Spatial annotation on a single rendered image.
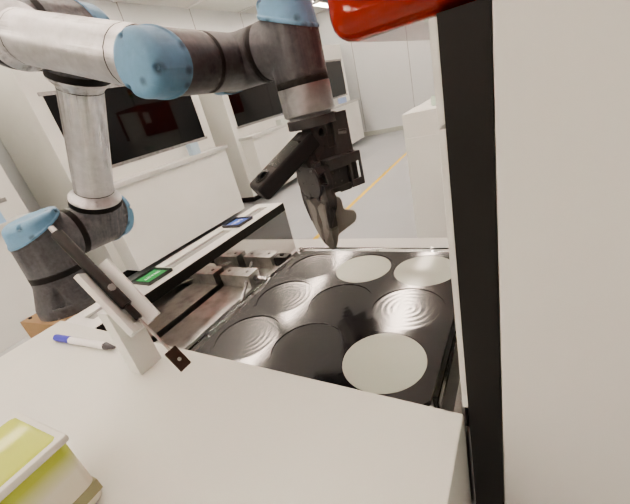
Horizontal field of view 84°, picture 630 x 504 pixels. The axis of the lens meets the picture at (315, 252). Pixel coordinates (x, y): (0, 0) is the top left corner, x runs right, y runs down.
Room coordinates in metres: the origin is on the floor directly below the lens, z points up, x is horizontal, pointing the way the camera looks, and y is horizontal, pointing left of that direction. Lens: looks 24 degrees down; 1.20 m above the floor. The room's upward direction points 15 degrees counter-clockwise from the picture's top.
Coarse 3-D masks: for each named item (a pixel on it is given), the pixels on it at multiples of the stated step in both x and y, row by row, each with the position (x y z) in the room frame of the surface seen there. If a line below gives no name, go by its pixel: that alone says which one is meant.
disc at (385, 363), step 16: (368, 336) 0.38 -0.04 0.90; (384, 336) 0.37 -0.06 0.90; (400, 336) 0.36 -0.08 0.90; (352, 352) 0.35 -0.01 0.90; (368, 352) 0.35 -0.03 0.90; (384, 352) 0.34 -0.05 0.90; (400, 352) 0.33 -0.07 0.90; (416, 352) 0.32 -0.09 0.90; (352, 368) 0.33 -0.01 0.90; (368, 368) 0.32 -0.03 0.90; (384, 368) 0.31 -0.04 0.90; (400, 368) 0.31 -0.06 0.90; (416, 368) 0.30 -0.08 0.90; (352, 384) 0.30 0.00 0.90; (368, 384) 0.30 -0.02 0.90; (384, 384) 0.29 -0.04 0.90; (400, 384) 0.28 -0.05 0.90
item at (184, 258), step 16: (256, 208) 0.94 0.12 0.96; (272, 208) 0.90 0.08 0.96; (208, 240) 0.78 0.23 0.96; (224, 240) 0.74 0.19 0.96; (176, 256) 0.72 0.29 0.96; (192, 256) 0.69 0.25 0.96; (176, 272) 0.62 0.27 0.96; (144, 288) 0.59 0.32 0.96; (96, 304) 0.57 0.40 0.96; (80, 320) 0.52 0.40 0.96; (96, 320) 0.51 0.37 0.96
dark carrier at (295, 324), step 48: (288, 288) 0.56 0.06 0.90; (336, 288) 0.52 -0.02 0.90; (384, 288) 0.48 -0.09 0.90; (432, 288) 0.44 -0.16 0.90; (240, 336) 0.45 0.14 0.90; (288, 336) 0.42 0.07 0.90; (336, 336) 0.39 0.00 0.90; (432, 336) 0.34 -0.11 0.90; (336, 384) 0.31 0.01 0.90; (432, 384) 0.27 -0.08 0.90
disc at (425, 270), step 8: (424, 256) 0.55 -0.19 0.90; (432, 256) 0.54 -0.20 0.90; (400, 264) 0.54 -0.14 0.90; (408, 264) 0.54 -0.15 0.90; (416, 264) 0.53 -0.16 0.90; (424, 264) 0.52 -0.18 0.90; (432, 264) 0.51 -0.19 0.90; (440, 264) 0.51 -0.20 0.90; (448, 264) 0.50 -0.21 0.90; (400, 272) 0.52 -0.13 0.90; (408, 272) 0.51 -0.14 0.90; (416, 272) 0.50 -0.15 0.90; (424, 272) 0.50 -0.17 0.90; (432, 272) 0.49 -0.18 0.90; (440, 272) 0.48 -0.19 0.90; (448, 272) 0.48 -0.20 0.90; (400, 280) 0.49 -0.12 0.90; (408, 280) 0.48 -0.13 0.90; (416, 280) 0.48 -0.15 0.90; (424, 280) 0.47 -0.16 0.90; (432, 280) 0.47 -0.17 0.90; (440, 280) 0.46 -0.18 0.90
